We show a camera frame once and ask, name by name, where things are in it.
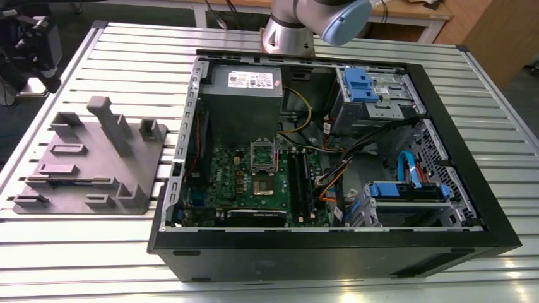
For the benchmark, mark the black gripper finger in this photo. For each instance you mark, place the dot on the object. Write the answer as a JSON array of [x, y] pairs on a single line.
[[46, 80]]

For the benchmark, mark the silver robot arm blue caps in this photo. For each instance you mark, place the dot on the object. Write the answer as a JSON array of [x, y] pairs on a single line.
[[290, 38]]

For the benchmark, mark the CPU socket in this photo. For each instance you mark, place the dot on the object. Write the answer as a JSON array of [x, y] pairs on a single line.
[[263, 186]]

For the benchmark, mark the grey plastic parts rack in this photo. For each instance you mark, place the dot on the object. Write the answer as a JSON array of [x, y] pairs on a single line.
[[97, 176]]

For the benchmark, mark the grey power supply box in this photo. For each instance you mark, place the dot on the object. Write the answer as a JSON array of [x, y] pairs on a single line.
[[241, 116]]

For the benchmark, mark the white label sticker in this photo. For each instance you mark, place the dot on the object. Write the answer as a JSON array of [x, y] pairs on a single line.
[[249, 80]]

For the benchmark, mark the green motherboard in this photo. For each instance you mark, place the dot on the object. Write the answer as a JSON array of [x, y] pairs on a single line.
[[227, 189]]

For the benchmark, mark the black graphics card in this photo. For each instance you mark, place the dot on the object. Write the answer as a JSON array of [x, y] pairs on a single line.
[[253, 217]]

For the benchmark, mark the black RAM slot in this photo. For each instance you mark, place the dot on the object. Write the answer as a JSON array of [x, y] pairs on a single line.
[[309, 189], [297, 189]]

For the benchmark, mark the blue plastic drive carrier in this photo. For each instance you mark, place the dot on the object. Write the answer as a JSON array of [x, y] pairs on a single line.
[[358, 85]]

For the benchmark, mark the silver drive cage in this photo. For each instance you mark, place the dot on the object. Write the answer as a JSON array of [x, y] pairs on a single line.
[[383, 110]]

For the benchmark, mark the black PC case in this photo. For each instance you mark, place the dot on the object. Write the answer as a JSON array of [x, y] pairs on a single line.
[[295, 259]]

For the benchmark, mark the black disk in blue carrier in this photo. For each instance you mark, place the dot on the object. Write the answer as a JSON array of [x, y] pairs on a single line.
[[385, 190]]

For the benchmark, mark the wooden desk white legs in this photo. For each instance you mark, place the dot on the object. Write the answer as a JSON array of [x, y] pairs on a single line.
[[413, 11]]

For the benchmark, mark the silver disk bay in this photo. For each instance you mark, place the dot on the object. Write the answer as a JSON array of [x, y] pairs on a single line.
[[415, 205]]

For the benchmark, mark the wooden cabinet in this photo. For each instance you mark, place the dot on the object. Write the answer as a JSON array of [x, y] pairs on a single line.
[[497, 38]]

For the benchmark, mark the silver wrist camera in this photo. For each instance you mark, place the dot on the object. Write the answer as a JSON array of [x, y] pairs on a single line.
[[54, 47]]

